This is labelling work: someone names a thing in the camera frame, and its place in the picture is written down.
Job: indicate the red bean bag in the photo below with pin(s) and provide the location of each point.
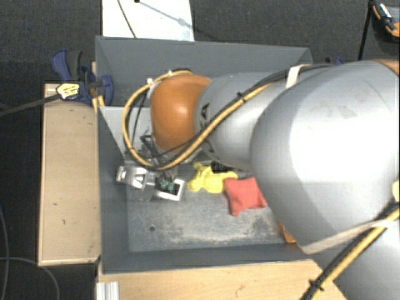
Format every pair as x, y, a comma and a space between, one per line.
244, 195

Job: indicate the orange object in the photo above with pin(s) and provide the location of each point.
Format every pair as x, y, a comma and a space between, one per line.
287, 234

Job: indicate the grey metal bin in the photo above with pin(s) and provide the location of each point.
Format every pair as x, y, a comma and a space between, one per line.
193, 220

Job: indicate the pale wood flat board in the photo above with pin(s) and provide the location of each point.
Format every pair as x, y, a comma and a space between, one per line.
70, 183

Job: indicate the yellow soft toy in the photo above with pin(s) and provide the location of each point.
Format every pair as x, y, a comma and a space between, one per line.
210, 180

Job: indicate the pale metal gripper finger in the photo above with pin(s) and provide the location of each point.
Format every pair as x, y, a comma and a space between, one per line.
178, 192
131, 176

